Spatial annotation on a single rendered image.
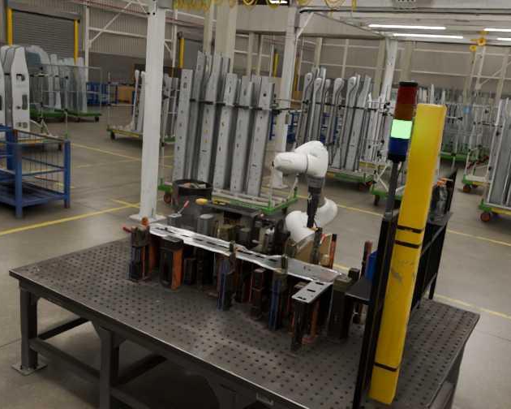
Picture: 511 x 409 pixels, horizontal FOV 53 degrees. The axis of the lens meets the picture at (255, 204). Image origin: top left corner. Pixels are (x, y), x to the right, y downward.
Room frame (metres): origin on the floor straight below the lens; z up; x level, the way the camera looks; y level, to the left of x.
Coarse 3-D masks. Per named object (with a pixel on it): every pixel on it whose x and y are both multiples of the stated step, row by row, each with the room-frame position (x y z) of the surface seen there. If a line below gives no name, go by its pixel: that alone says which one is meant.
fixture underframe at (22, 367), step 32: (32, 288) 2.99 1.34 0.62; (32, 320) 3.06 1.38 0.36; (64, 320) 3.33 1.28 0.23; (96, 320) 2.68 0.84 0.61; (32, 352) 3.05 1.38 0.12; (64, 352) 2.92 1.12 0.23; (160, 352) 2.41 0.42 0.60; (96, 384) 2.68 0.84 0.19; (224, 384) 2.20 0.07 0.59; (448, 384) 2.98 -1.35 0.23
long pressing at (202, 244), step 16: (160, 224) 3.36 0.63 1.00; (192, 240) 3.09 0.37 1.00; (208, 240) 3.12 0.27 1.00; (240, 256) 2.88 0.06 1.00; (256, 256) 2.90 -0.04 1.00; (272, 256) 2.93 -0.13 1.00; (288, 272) 2.71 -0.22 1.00; (304, 272) 2.73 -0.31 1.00; (320, 272) 2.75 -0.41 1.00; (336, 272) 2.78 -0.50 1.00
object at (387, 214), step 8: (392, 160) 1.93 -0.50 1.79; (400, 160) 1.93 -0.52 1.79; (392, 168) 1.96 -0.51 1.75; (400, 168) 1.95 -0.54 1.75; (392, 176) 1.95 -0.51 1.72; (392, 184) 1.95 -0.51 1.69; (392, 192) 1.95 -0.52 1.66; (392, 200) 1.95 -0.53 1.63; (392, 208) 1.96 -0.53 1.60; (384, 216) 1.95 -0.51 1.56; (392, 216) 1.96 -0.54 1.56
